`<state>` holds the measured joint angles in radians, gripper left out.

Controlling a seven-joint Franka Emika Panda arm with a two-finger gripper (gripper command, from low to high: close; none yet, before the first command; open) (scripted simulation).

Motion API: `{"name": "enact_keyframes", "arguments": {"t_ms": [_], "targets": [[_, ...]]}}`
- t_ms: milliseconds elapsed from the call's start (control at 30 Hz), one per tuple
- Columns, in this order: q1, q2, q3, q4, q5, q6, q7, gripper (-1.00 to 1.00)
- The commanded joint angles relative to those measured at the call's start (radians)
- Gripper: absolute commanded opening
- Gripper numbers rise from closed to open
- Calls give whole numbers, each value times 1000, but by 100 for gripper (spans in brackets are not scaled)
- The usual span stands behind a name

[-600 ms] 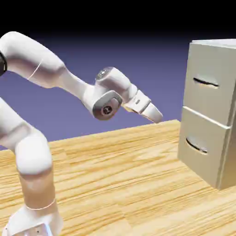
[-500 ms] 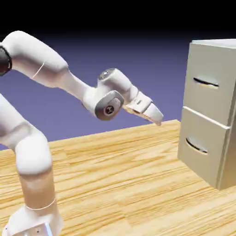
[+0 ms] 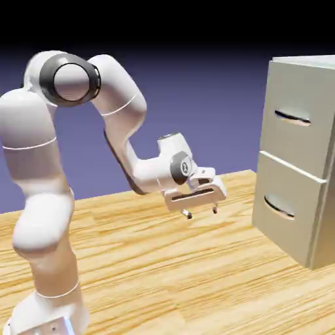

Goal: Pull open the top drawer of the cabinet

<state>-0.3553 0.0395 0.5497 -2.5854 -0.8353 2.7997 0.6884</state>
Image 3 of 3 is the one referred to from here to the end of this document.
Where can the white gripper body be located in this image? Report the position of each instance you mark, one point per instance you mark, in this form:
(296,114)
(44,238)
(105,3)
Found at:
(192,195)

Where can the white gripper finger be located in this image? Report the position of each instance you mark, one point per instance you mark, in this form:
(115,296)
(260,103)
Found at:
(188,213)
(215,209)

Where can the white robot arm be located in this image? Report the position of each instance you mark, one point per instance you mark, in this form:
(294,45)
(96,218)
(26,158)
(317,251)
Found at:
(34,146)

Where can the pale green drawer front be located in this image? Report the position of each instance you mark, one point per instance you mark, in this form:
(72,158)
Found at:
(277,235)
(293,146)

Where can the pale green cabinet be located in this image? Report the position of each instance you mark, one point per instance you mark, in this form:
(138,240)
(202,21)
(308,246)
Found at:
(301,157)

